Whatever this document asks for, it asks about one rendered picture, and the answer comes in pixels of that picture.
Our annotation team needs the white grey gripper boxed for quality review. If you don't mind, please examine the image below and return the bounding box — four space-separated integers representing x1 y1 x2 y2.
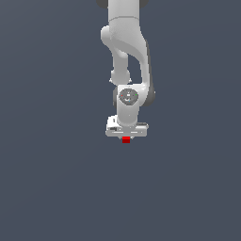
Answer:
104 115 149 138

